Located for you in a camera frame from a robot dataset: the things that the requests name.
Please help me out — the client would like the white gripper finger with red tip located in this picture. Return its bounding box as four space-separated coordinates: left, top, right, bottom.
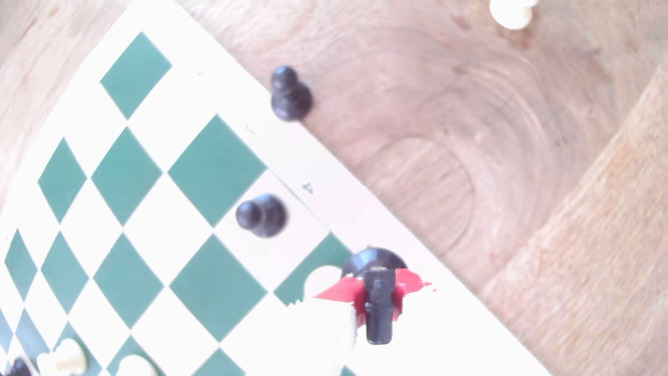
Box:
394 269 515 376
271 276 366 376

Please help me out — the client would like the black chess knight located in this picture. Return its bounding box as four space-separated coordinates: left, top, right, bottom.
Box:
342 247 409 346

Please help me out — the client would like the white chess pawn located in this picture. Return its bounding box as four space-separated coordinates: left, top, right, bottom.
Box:
304 265 343 301

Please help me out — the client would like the black chess pawn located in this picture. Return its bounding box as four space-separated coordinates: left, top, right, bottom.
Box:
235 194 288 239
270 65 314 122

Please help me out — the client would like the green white chess mat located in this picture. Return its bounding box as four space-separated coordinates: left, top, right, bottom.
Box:
0 0 552 376

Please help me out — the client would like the white chess bishop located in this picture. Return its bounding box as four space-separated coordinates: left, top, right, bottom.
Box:
116 355 158 376

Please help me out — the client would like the white chess rook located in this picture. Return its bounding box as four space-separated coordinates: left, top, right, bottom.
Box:
37 338 88 376

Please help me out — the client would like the white chess piece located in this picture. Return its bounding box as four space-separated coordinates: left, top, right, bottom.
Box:
490 0 534 31

